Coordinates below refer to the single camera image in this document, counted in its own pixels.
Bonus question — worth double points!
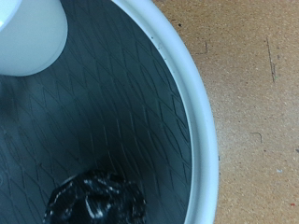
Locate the black foil coffee pod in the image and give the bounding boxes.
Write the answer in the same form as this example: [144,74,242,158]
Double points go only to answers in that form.
[42,169,148,224]

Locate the white two-tier turntable shelf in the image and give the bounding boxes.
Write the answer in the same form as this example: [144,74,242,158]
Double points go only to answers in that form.
[0,0,220,224]

